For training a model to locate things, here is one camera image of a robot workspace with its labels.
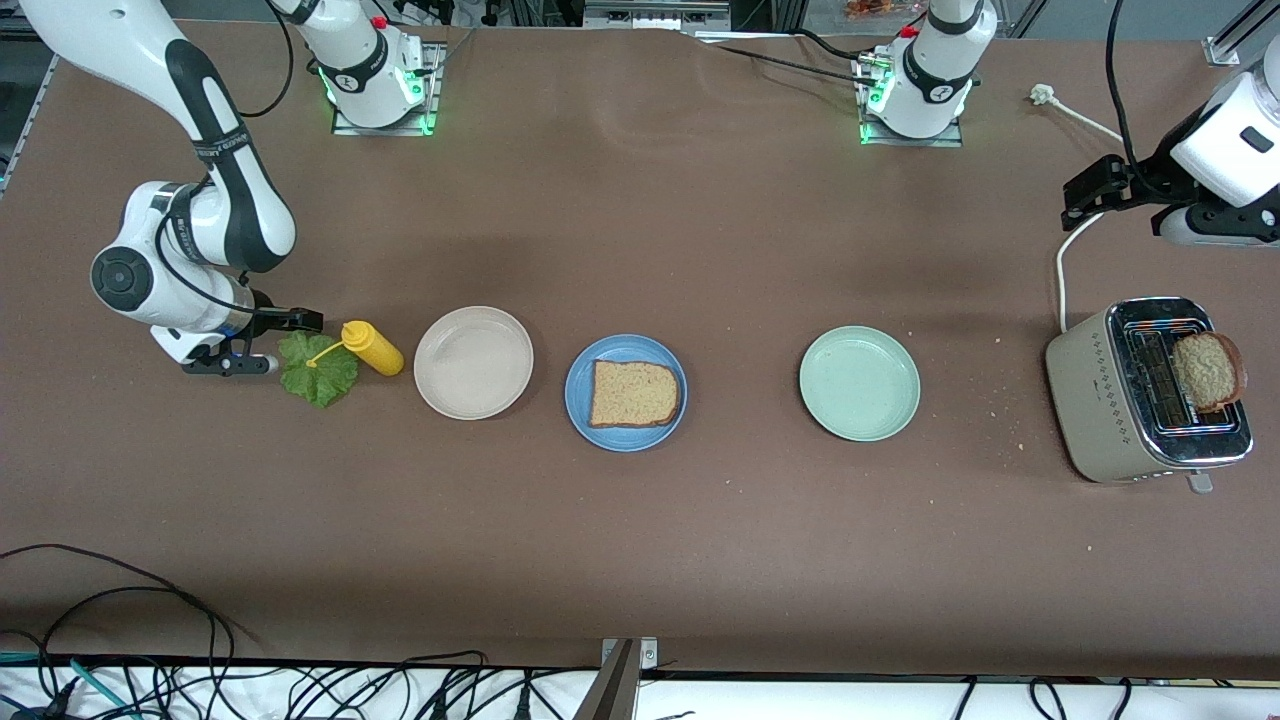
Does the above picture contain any white lower ledge board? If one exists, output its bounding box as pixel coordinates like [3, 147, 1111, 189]
[0, 662, 1280, 720]

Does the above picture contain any black looped cable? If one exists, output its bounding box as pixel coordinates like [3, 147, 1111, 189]
[0, 543, 237, 720]

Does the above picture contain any grey metal mounting plate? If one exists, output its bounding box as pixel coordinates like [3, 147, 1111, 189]
[583, 0, 733, 33]

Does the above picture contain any aluminium corner post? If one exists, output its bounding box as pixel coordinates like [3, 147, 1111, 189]
[1204, 0, 1280, 68]

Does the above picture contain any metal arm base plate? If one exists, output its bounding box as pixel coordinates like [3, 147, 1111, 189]
[332, 42, 443, 137]
[858, 55, 966, 149]

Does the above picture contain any aluminium profile beam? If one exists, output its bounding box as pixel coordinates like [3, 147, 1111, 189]
[572, 638, 643, 720]

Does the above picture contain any beige chrome toaster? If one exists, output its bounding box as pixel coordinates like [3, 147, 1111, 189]
[1044, 296, 1255, 495]

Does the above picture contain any beige round plate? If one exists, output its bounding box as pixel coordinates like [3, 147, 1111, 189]
[413, 305, 535, 421]

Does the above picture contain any black base supply cable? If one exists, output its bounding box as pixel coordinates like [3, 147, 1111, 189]
[712, 28, 876, 89]

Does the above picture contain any blue round plate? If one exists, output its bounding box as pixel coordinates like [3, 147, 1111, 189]
[564, 333, 689, 453]

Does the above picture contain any small metal corner bracket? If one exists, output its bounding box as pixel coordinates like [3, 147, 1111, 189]
[600, 636, 660, 671]

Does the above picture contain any white toaster power cable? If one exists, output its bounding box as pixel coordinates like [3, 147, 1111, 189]
[1031, 84, 1138, 333]

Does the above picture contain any teal cable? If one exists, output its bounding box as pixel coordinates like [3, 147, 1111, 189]
[0, 650, 136, 720]

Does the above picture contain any brown bread slice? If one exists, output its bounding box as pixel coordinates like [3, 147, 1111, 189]
[588, 359, 682, 430]
[1172, 332, 1248, 414]

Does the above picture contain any green round plate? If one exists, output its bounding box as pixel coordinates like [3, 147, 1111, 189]
[798, 325, 922, 443]

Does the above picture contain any green lettuce leaf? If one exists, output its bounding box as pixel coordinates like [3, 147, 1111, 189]
[278, 325, 362, 410]

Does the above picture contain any yellow squeeze bottle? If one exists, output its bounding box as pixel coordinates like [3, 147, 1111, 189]
[305, 319, 406, 378]

